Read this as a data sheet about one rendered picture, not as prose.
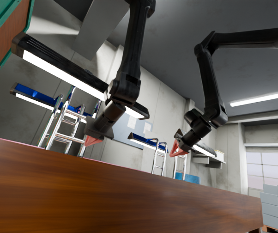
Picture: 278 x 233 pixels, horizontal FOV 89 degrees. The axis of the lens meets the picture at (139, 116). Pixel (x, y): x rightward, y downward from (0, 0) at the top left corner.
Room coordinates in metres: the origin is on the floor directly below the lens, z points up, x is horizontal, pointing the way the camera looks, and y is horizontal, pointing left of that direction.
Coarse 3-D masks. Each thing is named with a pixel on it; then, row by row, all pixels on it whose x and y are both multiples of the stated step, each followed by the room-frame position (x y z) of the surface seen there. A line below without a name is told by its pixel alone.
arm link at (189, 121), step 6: (210, 108) 0.47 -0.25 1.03; (186, 114) 0.57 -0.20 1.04; (192, 114) 0.55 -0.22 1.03; (198, 114) 0.54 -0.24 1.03; (204, 114) 0.49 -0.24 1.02; (210, 114) 0.47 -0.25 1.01; (216, 114) 0.46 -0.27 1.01; (186, 120) 0.58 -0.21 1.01; (192, 120) 0.55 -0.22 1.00; (192, 126) 0.57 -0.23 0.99; (216, 126) 0.52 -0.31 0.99
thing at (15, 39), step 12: (24, 36) 0.38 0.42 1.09; (12, 48) 0.38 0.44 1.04; (24, 48) 0.37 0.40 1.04; (36, 48) 0.39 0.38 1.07; (48, 48) 0.42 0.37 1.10; (48, 60) 0.41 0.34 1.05; (60, 60) 0.44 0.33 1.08; (72, 72) 0.46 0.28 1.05; (84, 72) 0.50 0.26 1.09; (72, 84) 0.54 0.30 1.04; (96, 84) 0.53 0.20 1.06; (108, 84) 0.59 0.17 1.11; (132, 108) 0.66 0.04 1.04; (144, 108) 0.73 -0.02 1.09
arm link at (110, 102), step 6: (108, 102) 0.43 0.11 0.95; (114, 102) 0.39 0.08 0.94; (108, 108) 0.40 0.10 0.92; (114, 108) 0.39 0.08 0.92; (120, 108) 0.40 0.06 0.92; (126, 108) 0.43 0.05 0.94; (108, 114) 0.41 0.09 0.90; (114, 114) 0.41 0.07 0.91; (120, 114) 0.41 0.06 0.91; (114, 120) 0.43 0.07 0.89
